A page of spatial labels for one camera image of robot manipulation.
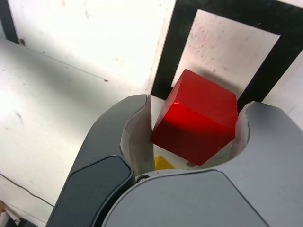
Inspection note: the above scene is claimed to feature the yellow cube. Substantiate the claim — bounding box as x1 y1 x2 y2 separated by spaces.
154 155 177 171

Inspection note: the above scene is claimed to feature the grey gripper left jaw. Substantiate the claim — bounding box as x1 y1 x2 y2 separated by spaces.
47 94 157 227

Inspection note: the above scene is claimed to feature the black tape square outline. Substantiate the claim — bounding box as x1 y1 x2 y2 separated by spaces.
151 0 303 112

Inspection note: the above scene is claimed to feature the black tape strip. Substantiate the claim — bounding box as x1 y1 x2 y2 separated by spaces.
0 0 19 45

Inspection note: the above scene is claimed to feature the red cube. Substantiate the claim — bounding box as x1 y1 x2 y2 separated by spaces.
151 69 238 166

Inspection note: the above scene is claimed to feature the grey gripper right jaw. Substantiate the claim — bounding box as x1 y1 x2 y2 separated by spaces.
101 101 303 227

